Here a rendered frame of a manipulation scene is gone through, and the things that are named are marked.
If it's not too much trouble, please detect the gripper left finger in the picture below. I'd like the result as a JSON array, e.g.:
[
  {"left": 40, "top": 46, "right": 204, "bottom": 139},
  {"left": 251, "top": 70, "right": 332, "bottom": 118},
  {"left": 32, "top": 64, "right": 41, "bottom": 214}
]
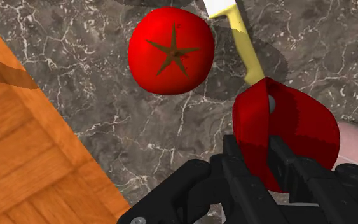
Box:
[{"left": 116, "top": 134, "right": 289, "bottom": 224}]

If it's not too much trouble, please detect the yellow-handled white-bladed knife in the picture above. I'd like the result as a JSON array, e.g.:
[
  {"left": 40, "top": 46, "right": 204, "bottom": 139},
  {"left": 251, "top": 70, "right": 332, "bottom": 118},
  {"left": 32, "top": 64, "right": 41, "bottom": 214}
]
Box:
[{"left": 202, "top": 0, "right": 266, "bottom": 87}]

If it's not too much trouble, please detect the red rounded cup-shaped object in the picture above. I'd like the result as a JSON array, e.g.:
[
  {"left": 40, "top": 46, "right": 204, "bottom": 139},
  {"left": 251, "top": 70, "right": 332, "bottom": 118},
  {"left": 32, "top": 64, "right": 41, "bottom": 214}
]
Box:
[{"left": 232, "top": 76, "right": 341, "bottom": 193}]

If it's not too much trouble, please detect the red tomato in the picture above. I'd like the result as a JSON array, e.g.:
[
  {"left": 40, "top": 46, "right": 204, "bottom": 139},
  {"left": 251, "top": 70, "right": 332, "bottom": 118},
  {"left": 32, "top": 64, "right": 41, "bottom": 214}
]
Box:
[{"left": 127, "top": 6, "right": 216, "bottom": 95}]

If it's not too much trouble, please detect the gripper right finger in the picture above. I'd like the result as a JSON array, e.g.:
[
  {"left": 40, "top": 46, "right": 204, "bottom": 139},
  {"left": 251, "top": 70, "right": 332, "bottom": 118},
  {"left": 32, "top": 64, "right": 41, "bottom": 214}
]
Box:
[{"left": 268, "top": 136, "right": 358, "bottom": 224}]

